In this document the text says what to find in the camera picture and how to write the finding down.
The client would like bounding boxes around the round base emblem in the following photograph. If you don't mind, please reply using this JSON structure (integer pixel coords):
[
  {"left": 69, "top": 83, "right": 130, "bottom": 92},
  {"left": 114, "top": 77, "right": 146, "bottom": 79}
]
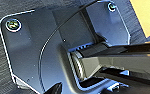
[{"left": 6, "top": 18, "right": 23, "bottom": 33}]

